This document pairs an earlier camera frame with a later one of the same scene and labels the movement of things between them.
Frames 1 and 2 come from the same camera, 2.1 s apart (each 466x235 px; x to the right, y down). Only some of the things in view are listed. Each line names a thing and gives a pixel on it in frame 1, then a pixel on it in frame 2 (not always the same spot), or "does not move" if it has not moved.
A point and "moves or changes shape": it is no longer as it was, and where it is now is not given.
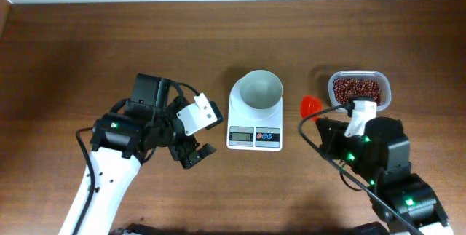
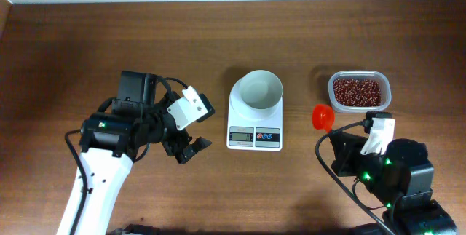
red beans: x=360 y=89 does not move
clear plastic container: x=362 y=85 does not move
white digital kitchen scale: x=246 y=134 does not move
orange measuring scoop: x=310 y=105 moves or changes shape
